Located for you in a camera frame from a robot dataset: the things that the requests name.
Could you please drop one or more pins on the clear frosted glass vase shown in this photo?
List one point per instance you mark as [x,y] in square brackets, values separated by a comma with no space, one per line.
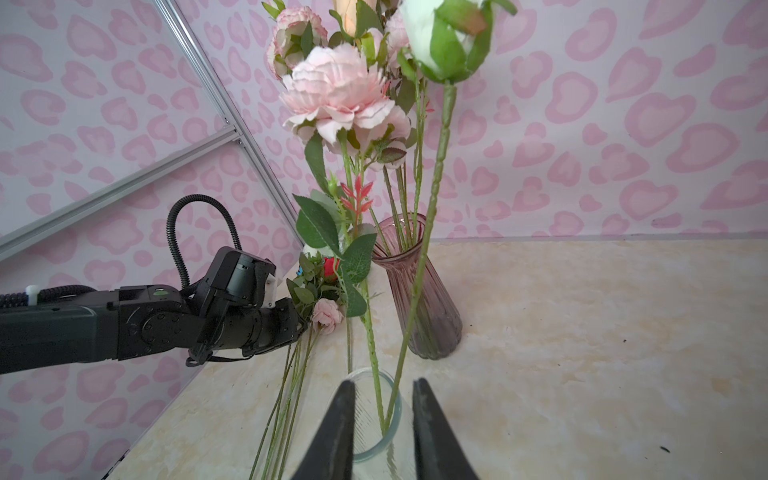
[380,454]

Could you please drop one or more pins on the pink ribbed glass vase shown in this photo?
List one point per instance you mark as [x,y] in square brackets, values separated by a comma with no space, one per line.
[438,326]

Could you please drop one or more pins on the red rose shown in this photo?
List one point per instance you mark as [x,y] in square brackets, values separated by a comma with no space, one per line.
[330,267]

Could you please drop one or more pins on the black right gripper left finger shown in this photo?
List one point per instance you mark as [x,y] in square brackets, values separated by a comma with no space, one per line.
[331,452]

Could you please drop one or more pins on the aluminium frame left diagonal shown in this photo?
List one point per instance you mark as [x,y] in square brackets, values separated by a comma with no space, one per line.
[41,229]

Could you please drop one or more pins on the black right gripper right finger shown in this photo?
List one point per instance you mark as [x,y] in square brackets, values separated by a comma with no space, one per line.
[438,454]

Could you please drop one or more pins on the pale pink carnation spray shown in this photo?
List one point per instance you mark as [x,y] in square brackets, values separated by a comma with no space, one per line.
[341,106]

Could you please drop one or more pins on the white artificial rose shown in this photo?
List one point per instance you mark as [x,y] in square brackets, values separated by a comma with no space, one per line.
[449,41]

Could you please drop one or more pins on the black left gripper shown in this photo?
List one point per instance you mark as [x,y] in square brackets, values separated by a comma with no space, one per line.
[235,300]

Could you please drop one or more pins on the aluminium frame left post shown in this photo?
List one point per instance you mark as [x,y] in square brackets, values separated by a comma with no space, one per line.
[202,66]

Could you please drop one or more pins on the peach artificial rose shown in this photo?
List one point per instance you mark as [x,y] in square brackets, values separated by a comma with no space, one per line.
[348,11]

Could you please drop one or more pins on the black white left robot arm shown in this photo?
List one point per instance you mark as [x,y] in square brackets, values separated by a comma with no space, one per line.
[77,324]

